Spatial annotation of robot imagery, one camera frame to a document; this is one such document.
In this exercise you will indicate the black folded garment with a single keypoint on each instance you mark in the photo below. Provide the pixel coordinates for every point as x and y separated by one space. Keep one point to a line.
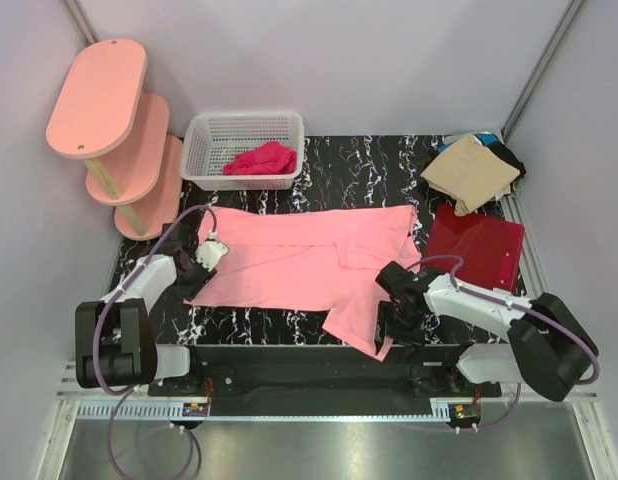
507 156

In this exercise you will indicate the pink three tier shelf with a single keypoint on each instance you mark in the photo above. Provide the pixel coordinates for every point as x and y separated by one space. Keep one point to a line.
104 119

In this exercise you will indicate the right corner aluminium post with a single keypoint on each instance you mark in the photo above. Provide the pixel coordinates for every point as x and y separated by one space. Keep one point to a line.
566 22

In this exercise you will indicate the corner aluminium post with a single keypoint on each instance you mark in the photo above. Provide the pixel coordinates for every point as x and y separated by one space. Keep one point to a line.
566 22
80 22

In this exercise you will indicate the beige folded t shirt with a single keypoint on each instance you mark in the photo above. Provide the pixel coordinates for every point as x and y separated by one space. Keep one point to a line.
470 174

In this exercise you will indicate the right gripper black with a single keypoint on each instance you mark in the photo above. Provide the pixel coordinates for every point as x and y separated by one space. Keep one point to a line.
385 312

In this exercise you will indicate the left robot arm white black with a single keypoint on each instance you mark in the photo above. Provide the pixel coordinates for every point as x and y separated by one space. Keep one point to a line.
115 346

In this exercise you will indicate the light pink t shirt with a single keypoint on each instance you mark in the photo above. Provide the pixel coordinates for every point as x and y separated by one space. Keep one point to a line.
314 261

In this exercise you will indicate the magenta t shirt in basket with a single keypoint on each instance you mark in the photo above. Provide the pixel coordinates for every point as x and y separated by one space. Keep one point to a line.
271 158

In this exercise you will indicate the aluminium frame rail front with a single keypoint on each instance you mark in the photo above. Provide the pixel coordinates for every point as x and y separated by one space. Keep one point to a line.
144 406

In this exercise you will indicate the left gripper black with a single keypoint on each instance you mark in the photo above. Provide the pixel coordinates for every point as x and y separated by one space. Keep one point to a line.
188 292

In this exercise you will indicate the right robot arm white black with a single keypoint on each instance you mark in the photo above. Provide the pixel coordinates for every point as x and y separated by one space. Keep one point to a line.
541 344

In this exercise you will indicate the white plastic laundry basket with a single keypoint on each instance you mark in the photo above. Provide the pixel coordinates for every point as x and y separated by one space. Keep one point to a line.
213 140

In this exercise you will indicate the red plastic folding board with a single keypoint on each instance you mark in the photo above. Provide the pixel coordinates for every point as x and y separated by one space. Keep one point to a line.
491 248

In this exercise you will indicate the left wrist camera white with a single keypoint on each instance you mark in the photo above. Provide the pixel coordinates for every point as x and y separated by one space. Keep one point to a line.
211 251

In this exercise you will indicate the left corner aluminium post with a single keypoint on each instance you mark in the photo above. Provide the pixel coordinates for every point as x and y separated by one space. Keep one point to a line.
80 22

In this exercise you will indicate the blue folded garment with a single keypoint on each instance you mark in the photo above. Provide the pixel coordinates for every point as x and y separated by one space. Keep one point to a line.
484 138

